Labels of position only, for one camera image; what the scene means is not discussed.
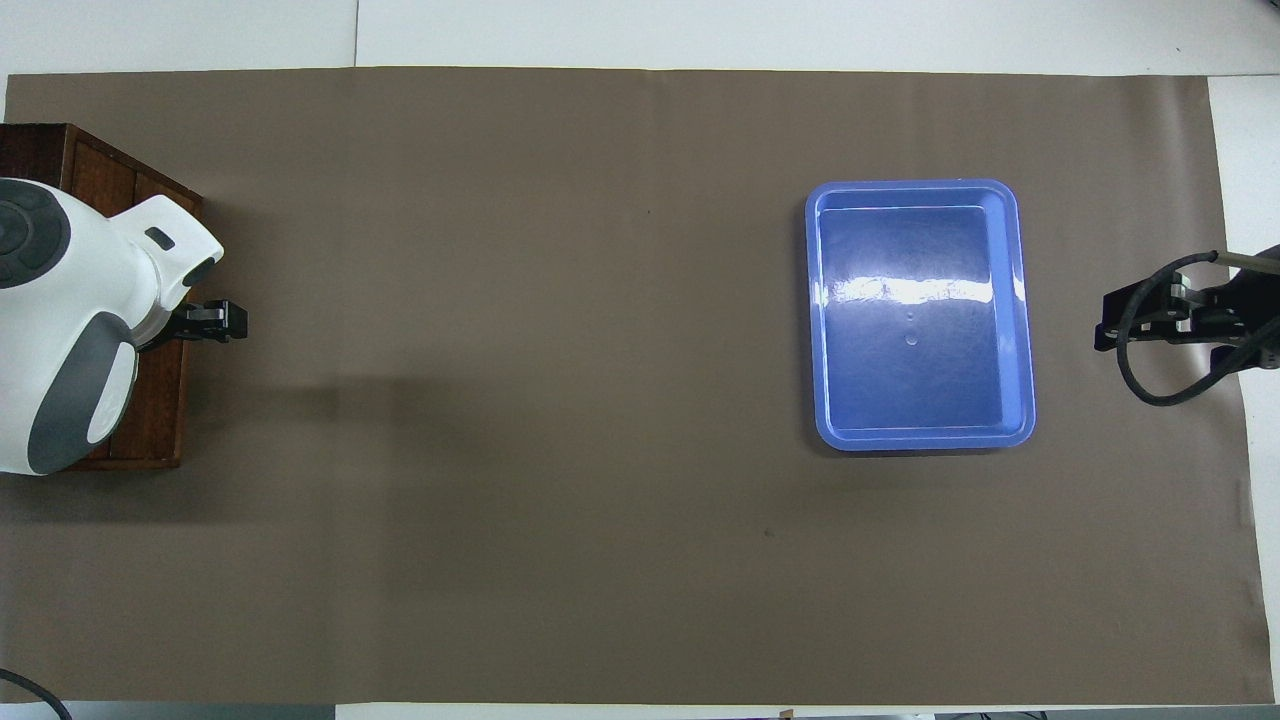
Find brown table mat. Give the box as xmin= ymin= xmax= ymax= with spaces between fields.
xmin=0 ymin=67 xmax=1277 ymax=706

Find blue plastic tray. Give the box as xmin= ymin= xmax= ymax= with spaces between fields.
xmin=805 ymin=179 xmax=1037 ymax=452

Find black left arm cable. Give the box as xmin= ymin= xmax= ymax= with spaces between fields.
xmin=0 ymin=668 xmax=74 ymax=720

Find dark wooden cabinet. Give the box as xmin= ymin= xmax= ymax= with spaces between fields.
xmin=0 ymin=123 xmax=205 ymax=471

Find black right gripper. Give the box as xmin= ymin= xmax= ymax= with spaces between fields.
xmin=1094 ymin=245 xmax=1280 ymax=373

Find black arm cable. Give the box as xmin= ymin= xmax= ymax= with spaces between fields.
xmin=1115 ymin=250 xmax=1280 ymax=407
xmin=0 ymin=668 xmax=74 ymax=720

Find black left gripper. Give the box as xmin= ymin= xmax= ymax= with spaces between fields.
xmin=140 ymin=300 xmax=248 ymax=351

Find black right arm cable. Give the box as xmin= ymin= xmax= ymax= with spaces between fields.
xmin=1115 ymin=250 xmax=1280 ymax=407

